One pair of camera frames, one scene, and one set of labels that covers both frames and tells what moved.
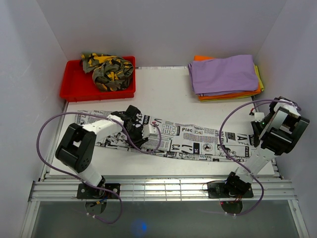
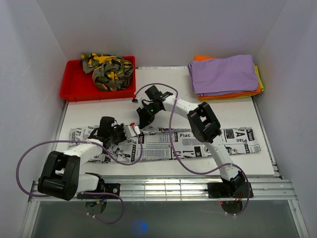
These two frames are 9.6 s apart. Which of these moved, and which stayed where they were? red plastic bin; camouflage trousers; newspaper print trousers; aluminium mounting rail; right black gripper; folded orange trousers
Moved: right black gripper; newspaper print trousers
Stayed: aluminium mounting rail; camouflage trousers; folded orange trousers; red plastic bin
